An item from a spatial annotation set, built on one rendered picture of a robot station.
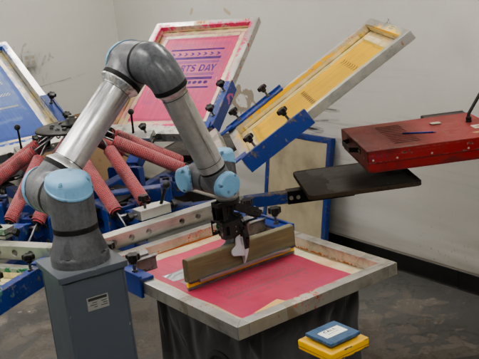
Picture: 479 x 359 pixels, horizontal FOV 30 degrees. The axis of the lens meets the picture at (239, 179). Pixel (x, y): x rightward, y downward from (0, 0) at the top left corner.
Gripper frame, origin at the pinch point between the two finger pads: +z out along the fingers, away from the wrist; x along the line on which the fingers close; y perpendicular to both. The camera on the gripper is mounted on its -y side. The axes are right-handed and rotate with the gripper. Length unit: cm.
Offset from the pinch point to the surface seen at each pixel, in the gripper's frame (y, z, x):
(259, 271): -3.0, 4.8, 4.5
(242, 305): 16.2, 4.3, 21.6
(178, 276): 16.3, 3.8, -12.0
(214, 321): 30.2, 1.8, 28.1
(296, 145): -192, 40, -211
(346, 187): -81, 7, -41
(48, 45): -137, -26, -434
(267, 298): 8.1, 4.5, 22.7
